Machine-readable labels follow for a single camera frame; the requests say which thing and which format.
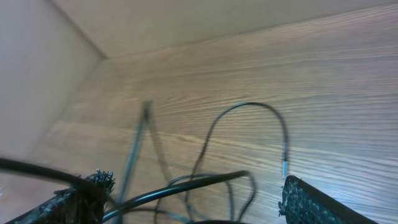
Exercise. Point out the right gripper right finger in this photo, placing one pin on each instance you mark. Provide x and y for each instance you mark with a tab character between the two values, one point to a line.
304	204

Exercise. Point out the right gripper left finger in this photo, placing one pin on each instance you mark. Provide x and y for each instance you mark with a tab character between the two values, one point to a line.
68	206

